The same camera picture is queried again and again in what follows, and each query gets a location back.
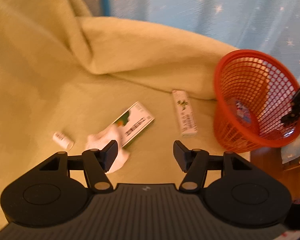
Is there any white tissue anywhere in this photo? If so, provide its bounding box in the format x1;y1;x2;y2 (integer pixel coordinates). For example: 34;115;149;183
85;124;129;174

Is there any long white ointment box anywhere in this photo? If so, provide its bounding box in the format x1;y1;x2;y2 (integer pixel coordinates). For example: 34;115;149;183
172;90;197;137

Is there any green white medicine box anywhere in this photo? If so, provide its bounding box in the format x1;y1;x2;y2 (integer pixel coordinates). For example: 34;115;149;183
114;101;155;147

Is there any small white pill bottle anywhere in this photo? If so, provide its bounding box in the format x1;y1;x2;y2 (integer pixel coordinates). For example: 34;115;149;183
52;132;74;151

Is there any orange mesh plastic basket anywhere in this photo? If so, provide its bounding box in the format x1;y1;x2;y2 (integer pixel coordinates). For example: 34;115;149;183
213;49;300;153

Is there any yellow-green fleece blanket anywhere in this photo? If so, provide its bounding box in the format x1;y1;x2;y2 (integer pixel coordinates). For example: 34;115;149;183
0;0;251;230

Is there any wooden bedside table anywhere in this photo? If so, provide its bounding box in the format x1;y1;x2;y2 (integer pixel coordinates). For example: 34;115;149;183
250;147;300;200

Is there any blue star curtain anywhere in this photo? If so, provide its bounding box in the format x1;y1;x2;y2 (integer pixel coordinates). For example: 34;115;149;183
101;0;300;81

